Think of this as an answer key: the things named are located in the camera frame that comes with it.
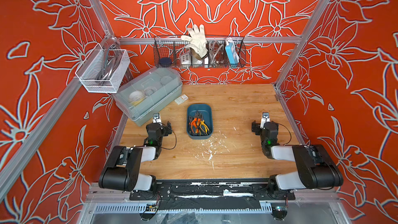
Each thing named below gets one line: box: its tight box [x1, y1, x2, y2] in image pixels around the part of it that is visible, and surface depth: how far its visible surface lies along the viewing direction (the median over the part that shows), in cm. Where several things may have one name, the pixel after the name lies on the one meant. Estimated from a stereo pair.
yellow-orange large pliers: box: [199, 116, 211, 136], surface depth 96 cm
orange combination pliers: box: [195, 110, 202, 136], surface depth 95 cm
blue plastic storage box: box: [186, 103, 214, 140], surface depth 97 cm
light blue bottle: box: [224, 42, 240, 67], surface depth 89 cm
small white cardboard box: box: [174, 93, 189, 106], surface depth 112 cm
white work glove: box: [180, 23, 209, 61], surface depth 90 cm
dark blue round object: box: [159, 57, 172, 65], surface depth 102 cm
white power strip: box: [179, 53, 192, 65], surface depth 96 cm
